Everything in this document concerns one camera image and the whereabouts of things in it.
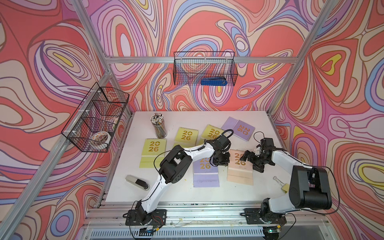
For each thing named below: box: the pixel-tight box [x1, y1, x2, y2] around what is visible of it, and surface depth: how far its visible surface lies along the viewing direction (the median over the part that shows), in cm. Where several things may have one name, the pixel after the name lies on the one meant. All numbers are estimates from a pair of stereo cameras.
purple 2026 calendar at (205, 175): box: [193, 157, 220, 188], surface depth 88 cm
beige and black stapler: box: [125, 175, 150, 191], surface depth 83 cm
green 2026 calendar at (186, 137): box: [173, 127, 199, 149], surface depth 107 cm
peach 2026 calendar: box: [227, 149, 254, 186], surface depth 90 cm
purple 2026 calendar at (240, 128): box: [221, 116, 256, 142], surface depth 110 cm
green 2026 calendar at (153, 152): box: [139, 138, 167, 168], surface depth 101 cm
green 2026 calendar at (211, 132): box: [199, 124, 225, 142], surface depth 109 cm
